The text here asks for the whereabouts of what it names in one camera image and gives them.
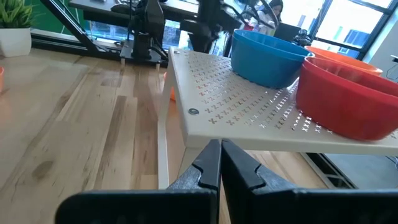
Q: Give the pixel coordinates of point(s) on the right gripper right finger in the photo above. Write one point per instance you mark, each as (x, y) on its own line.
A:
(239, 174)

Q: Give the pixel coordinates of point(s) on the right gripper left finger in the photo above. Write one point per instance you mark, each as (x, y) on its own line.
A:
(208, 168)

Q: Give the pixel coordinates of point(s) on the red plastic mini bowl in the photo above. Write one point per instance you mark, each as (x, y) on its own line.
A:
(342, 118)
(348, 76)

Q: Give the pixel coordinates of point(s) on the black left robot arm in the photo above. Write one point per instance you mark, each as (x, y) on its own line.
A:
(149, 25)

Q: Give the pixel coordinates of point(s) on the red basket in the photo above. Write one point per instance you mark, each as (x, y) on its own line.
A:
(248, 26)

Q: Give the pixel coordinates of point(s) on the white perforated metal shelf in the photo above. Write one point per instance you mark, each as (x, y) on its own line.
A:
(224, 93)

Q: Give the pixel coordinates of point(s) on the person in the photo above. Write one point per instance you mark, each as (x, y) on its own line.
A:
(275, 9)

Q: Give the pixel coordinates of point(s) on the black laptop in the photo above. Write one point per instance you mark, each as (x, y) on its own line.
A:
(286, 31)

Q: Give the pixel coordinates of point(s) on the black bag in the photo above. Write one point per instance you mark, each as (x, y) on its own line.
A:
(301, 39)

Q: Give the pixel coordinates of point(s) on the office desk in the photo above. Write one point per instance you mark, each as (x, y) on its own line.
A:
(99, 9)

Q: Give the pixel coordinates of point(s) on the green board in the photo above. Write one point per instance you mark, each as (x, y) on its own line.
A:
(46, 18)

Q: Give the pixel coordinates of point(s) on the green plant in white pot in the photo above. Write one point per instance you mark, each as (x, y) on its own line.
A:
(14, 42)

